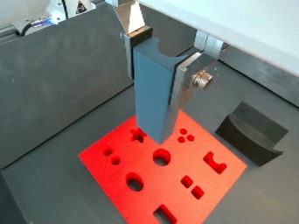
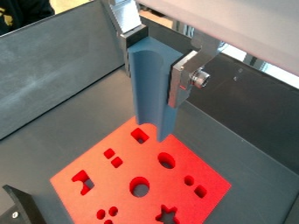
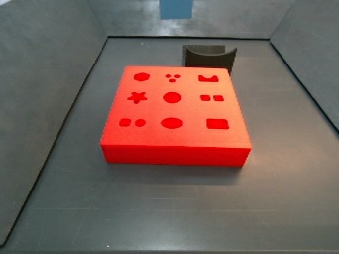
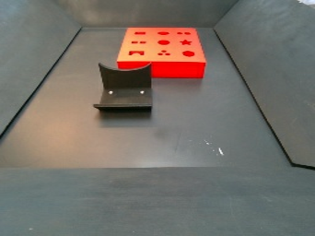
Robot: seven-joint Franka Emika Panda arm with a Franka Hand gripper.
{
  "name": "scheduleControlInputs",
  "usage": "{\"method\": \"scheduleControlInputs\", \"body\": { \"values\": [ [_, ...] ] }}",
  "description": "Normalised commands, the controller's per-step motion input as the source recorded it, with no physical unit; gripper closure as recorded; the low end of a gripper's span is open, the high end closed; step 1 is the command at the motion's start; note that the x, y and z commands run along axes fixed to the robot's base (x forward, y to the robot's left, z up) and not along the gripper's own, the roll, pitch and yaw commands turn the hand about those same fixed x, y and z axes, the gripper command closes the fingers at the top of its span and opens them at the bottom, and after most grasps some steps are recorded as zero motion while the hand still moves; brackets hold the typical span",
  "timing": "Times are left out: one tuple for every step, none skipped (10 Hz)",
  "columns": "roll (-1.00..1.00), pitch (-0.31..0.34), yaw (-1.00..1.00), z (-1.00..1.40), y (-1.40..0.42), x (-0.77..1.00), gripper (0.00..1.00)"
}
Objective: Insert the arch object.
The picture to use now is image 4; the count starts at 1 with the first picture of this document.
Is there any red shape sorter box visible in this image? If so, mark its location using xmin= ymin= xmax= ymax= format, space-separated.
xmin=118 ymin=28 xmax=207 ymax=78

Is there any black curved holder stand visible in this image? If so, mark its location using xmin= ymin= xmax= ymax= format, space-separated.
xmin=94 ymin=64 xmax=153 ymax=111

